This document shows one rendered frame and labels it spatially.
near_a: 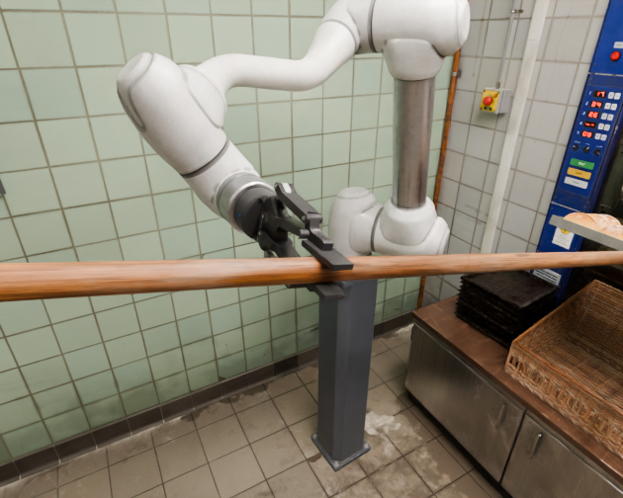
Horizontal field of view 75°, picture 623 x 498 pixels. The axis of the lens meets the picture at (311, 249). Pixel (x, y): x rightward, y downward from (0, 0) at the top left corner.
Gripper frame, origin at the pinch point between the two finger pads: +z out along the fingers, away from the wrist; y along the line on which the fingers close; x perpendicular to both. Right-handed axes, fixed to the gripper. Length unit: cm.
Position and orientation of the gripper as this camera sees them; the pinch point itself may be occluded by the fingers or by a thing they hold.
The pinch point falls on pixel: (323, 268)
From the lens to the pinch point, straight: 48.1
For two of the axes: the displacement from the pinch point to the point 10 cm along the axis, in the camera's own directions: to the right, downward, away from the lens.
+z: 5.0, 4.1, -7.6
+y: -2.2, 9.1, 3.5
